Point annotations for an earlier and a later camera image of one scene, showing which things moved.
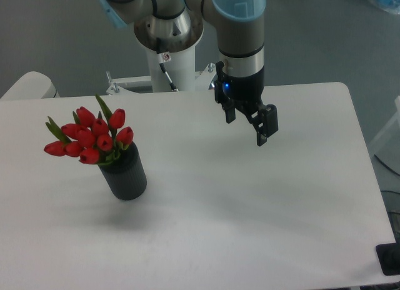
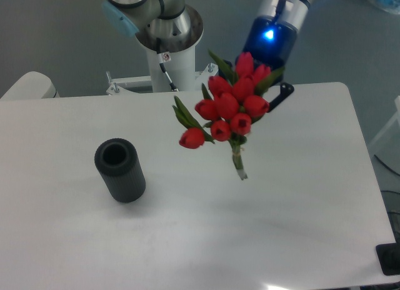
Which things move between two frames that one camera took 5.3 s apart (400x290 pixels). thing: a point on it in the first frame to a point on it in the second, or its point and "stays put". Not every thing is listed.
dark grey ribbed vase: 126,174 stays put
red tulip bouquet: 92,139 to 231,102
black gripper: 245,94 to 271,41
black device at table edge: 389,256 stays put
